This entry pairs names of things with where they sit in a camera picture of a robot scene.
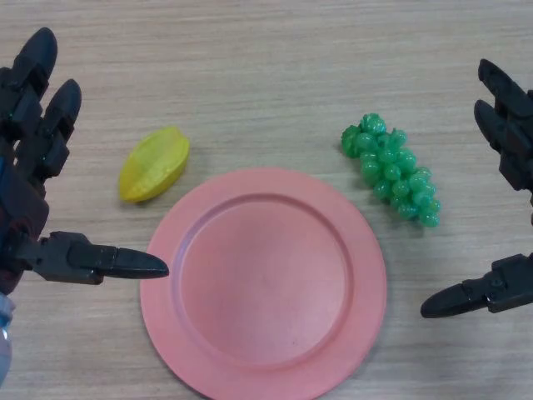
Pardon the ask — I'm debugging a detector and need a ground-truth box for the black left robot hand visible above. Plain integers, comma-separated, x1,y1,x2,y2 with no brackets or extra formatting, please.
0,27,170,302

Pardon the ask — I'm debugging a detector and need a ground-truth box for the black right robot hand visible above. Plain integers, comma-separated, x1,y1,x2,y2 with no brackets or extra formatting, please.
420,57,533,320

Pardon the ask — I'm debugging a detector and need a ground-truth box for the pink round plate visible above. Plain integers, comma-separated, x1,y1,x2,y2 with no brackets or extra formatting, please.
139,167,388,400

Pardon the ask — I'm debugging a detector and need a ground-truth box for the green grape bunch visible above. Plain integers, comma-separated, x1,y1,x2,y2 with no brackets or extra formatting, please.
341,112,442,229

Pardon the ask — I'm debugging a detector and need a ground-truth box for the yellow starfruit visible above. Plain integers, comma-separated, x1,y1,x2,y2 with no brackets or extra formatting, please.
118,126,192,205

